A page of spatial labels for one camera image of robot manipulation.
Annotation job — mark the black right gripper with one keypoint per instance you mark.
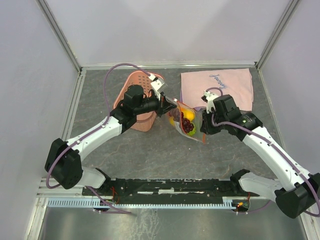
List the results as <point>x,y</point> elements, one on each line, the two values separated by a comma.
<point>205,127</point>

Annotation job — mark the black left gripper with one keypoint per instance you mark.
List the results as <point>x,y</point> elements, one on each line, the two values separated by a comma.
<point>164,105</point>

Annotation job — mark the dark red grape bunch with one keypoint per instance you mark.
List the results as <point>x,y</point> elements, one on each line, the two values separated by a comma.
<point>186,125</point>

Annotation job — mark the green custard apple toy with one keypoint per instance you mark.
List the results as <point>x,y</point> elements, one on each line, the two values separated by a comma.
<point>192,132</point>

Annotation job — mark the clear zip top bag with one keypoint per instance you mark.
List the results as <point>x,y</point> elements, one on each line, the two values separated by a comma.
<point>198,136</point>

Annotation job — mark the yellow toy mango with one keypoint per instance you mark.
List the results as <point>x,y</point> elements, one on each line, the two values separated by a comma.
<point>188,113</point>

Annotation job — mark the pink plastic perforated basket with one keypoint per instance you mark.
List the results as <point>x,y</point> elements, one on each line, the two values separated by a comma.
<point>132,106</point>

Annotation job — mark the orange toy fruit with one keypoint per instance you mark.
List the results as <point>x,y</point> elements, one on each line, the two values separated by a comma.
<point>171,120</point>

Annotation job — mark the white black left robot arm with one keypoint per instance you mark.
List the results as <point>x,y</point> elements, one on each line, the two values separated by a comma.
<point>64,161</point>

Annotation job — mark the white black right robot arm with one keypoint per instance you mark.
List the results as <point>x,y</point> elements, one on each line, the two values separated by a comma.
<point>294,190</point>

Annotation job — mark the purple cloth under pink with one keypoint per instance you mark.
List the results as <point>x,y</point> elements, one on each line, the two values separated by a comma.
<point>195,108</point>

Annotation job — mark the pink embroidered cloth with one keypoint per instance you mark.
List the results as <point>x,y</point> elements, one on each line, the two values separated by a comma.
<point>234,82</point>

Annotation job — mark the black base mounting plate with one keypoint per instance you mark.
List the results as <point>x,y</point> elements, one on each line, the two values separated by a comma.
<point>171,191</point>

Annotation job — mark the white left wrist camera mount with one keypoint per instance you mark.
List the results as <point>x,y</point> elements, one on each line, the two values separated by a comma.
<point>157,84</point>

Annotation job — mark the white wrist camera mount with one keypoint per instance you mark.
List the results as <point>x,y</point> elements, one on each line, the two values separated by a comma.
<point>157,84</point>
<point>209,98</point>

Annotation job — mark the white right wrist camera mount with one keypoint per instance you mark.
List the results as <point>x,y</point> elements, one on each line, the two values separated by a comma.
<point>209,98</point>

